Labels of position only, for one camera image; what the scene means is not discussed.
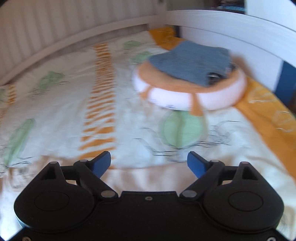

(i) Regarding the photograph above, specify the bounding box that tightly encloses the white leaf-print duvet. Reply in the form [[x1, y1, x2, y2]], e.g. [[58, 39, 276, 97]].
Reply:
[[1, 30, 295, 240]]

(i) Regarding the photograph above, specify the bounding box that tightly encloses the orange bed sheet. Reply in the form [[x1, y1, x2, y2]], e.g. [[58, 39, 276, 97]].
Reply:
[[149, 27, 296, 181]]

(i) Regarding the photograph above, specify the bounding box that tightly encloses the folded blue grey garment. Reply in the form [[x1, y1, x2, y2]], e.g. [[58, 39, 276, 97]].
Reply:
[[148, 41, 235, 87]]

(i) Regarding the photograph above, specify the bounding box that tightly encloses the white wooden bed frame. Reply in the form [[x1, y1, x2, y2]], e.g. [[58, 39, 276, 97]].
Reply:
[[1, 5, 295, 84]]

